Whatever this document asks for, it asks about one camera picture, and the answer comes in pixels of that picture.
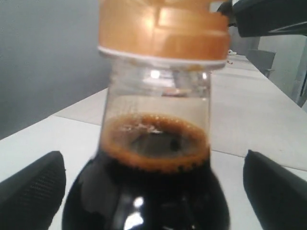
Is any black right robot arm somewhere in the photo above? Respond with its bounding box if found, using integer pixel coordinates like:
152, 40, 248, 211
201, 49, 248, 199
217, 0, 307, 37

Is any soy sauce bottle gold cap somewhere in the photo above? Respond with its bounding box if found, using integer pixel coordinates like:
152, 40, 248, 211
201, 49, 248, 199
61, 0, 237, 230

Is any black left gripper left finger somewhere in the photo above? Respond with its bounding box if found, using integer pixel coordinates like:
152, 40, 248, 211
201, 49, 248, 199
0, 151, 66, 230

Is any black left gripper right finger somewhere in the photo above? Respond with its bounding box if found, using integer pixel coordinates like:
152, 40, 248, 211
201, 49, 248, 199
243, 150, 307, 230

